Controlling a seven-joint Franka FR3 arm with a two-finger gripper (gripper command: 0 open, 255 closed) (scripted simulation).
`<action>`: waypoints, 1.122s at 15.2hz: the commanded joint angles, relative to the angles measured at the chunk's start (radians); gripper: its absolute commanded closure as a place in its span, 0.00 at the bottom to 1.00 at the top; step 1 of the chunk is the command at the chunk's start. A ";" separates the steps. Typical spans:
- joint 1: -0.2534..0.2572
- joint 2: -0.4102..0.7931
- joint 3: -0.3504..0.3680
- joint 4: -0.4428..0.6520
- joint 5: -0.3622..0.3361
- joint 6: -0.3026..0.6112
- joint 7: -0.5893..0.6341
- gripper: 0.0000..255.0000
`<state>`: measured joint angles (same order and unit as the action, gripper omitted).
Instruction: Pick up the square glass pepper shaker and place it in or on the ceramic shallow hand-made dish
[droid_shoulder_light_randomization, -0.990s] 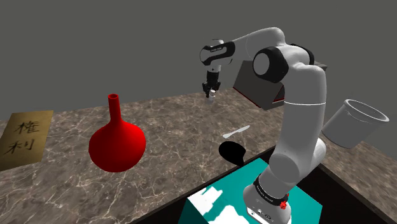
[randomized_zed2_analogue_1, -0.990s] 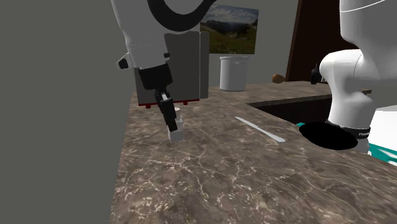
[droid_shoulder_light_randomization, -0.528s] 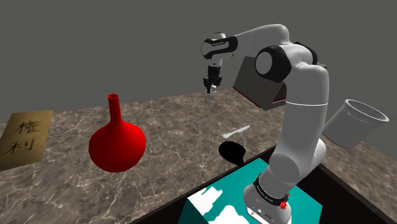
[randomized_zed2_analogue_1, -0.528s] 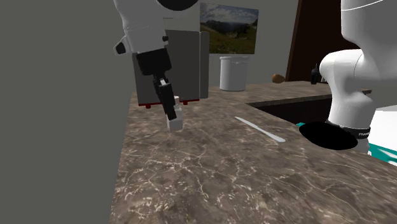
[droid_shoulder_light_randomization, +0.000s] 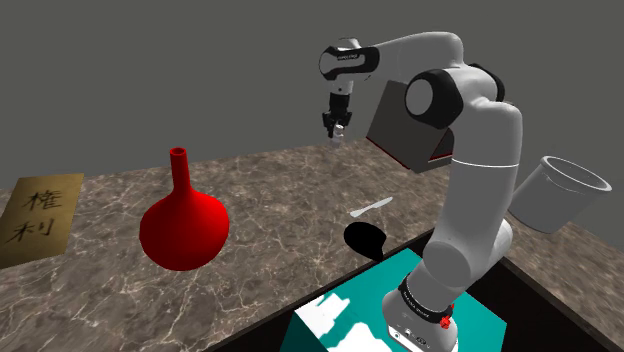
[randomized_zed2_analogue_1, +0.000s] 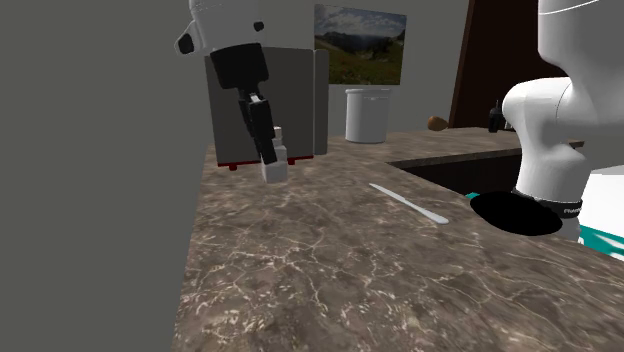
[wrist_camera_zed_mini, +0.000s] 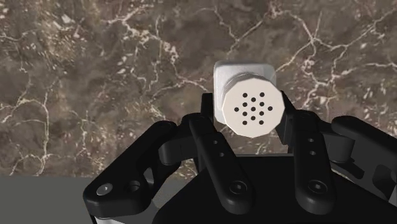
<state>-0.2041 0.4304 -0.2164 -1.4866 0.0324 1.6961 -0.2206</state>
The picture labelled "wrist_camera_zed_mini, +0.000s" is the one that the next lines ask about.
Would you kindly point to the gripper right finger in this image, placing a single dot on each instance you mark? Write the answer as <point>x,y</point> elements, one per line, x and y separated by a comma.
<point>313,167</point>

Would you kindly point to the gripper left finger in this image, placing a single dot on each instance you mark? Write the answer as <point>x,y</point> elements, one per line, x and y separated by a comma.
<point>214,155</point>

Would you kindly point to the white salt shaker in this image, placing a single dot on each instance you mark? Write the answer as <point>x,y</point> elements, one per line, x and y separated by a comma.
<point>252,105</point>

